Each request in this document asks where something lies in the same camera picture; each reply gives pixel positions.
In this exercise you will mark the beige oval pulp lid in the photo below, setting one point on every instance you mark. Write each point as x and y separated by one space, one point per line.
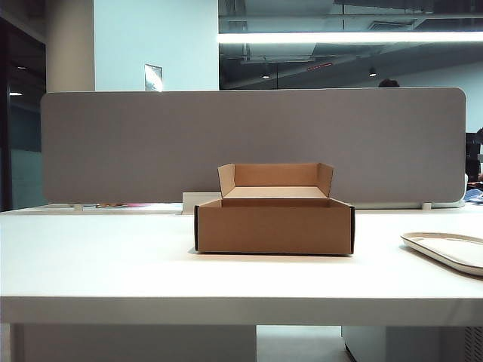
445 250

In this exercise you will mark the brown cardboard box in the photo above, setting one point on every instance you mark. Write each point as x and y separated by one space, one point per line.
271 230

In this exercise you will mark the grey fabric desk divider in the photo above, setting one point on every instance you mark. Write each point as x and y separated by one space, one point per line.
151 143

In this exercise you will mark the flat pink item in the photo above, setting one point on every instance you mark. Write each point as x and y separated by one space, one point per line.
137 205

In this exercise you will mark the flat brown item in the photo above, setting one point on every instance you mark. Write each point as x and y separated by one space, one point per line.
111 205

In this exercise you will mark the round ceiling spot lamp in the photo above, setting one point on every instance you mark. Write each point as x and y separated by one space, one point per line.
373 72

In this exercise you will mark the dark-haired person head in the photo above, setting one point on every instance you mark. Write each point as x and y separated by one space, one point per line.
388 83

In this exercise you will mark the seated person in black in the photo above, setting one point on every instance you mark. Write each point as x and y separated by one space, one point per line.
472 166

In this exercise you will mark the blue patterned cloth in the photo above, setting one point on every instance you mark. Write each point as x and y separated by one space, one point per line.
474 197

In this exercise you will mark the small wall poster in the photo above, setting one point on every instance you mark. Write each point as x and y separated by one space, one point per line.
153 77

